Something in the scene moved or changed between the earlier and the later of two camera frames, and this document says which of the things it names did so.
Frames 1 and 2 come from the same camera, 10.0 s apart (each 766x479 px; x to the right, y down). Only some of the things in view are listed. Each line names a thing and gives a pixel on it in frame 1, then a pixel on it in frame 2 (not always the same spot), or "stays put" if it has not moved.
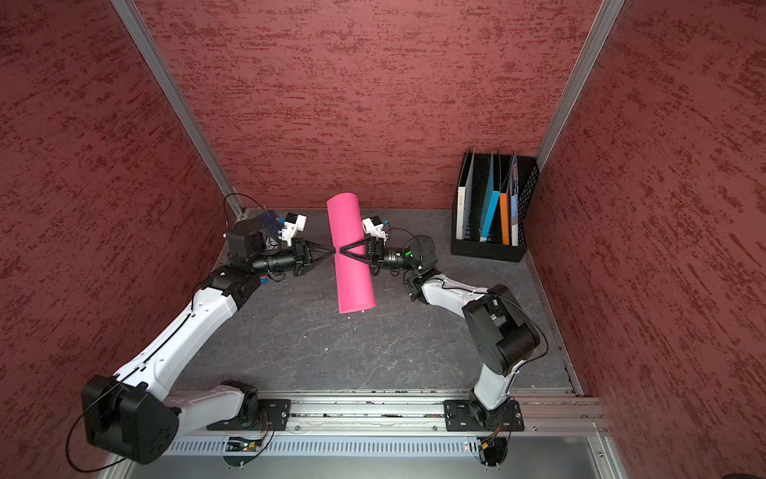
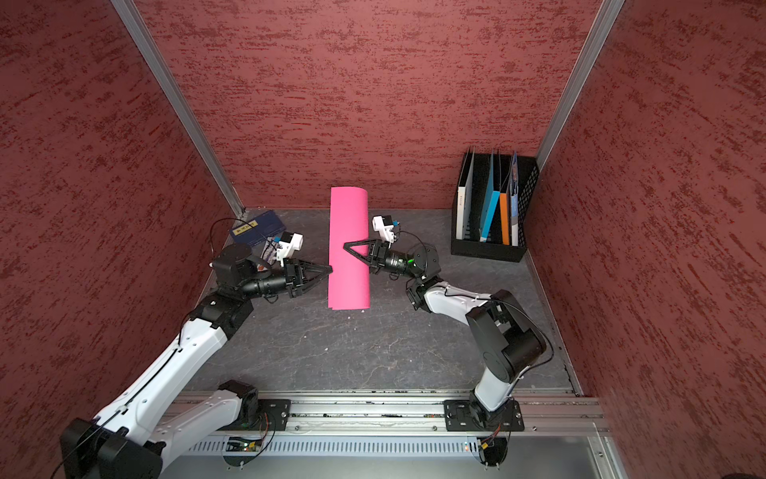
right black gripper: (376, 252) stays put
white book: (462, 196) stays put
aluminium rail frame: (492, 426) stays put
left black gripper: (301, 251) to (290, 268)
